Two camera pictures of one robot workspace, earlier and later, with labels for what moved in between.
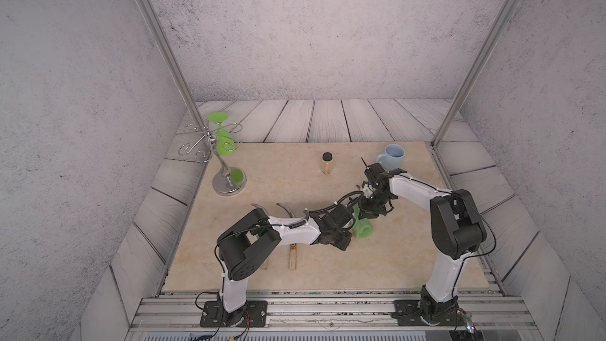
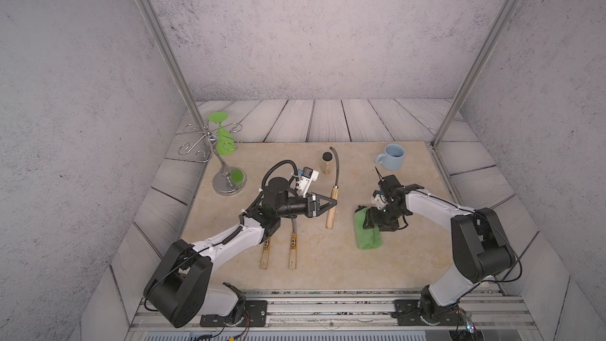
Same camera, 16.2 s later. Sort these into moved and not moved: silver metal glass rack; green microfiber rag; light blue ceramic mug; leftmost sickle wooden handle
Moved: green microfiber rag
Not moved: light blue ceramic mug; leftmost sickle wooden handle; silver metal glass rack
